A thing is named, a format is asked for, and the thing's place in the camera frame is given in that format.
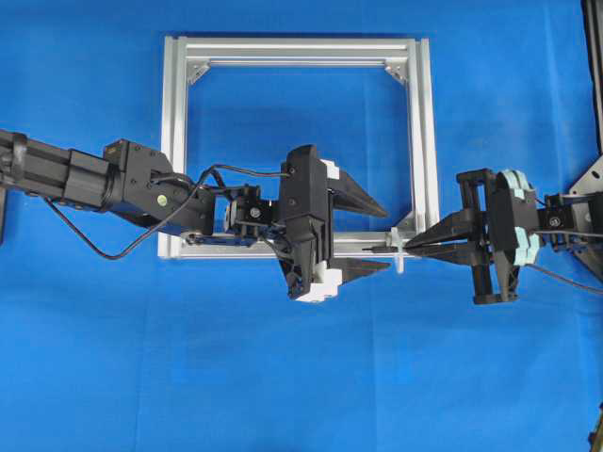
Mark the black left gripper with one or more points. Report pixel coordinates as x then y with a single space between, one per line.
305 214

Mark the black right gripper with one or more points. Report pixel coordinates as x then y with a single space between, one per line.
499 227

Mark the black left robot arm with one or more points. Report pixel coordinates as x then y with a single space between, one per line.
140 185

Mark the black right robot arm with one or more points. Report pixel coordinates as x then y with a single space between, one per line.
570 222

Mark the white string loop holder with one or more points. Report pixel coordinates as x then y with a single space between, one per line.
395 242

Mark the aluminium extrusion frame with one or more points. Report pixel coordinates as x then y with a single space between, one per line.
408 61

